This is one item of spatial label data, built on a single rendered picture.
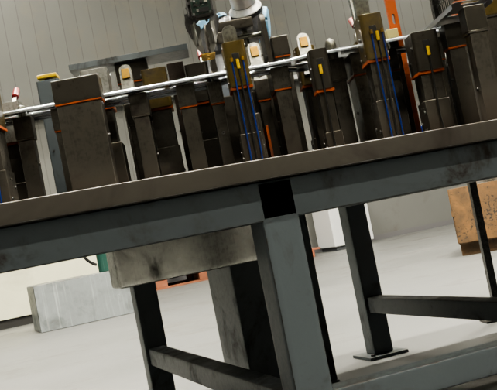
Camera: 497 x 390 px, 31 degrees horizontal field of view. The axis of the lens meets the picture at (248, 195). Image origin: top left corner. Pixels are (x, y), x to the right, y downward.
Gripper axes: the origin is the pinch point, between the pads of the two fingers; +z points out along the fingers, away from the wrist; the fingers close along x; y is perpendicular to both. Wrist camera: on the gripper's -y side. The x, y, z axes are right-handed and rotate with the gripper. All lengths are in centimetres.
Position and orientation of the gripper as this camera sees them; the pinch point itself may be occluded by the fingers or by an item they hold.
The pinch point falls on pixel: (207, 50)
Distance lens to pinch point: 251.3
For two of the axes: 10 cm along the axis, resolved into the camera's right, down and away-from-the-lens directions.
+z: 1.9, 9.8, -0.1
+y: 0.5, -0.2, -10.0
